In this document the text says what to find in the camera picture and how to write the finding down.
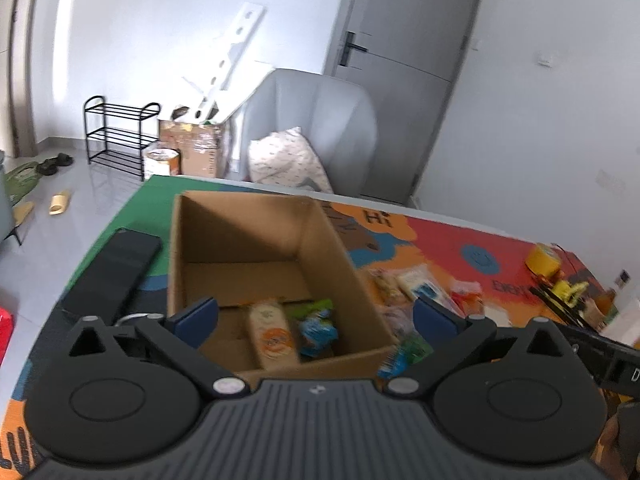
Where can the beige orange snack bar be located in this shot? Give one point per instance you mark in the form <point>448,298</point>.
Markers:
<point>270,335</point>

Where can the black slippers pair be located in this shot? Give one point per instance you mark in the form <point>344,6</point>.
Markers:
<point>50,166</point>

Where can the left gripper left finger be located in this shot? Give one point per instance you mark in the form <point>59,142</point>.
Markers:
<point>122,393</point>

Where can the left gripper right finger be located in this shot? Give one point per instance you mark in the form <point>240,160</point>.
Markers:
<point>511,395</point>

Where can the white wall switch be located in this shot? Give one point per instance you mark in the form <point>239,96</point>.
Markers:
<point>546,59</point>

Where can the green snack packet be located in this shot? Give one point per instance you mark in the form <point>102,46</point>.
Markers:
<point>412,349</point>

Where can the brown cardboard box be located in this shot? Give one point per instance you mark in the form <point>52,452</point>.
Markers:
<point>240,248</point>

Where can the blue snack packet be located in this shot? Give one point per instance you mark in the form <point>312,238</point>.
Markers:
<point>317,332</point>

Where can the green floor mat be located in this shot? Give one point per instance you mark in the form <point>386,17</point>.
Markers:
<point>20,181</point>

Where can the yellow slipper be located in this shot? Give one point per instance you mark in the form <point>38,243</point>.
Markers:
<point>22,211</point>
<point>59,203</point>

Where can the grey armchair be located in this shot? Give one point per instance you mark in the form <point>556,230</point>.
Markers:
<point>337,118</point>

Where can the white orange bucket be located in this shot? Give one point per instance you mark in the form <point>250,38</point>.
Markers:
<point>160,162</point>

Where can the white dotted pillow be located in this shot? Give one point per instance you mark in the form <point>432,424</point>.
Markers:
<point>285,158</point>

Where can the red white snack packet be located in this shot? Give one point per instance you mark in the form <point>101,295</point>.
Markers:
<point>468,296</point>

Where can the black shoe rack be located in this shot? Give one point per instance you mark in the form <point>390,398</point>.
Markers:
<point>116,135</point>

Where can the red box on floor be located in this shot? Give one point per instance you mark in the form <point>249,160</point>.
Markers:
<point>6,331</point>

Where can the grey door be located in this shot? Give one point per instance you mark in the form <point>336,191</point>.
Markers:
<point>415,50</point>

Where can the brown carton on floor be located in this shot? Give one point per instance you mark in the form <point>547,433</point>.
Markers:
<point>204,149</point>

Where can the yellow black tool pile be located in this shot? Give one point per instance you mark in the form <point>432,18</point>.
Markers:
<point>567,301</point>

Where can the white blue long snack pack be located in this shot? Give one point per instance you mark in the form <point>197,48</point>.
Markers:
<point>418,282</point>

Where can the black door handle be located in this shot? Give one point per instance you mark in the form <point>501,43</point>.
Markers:
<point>349,46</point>

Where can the white perforated board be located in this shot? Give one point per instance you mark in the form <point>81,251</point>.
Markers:
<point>238,34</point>

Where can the black smartphone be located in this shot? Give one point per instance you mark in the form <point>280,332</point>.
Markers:
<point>104,288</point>

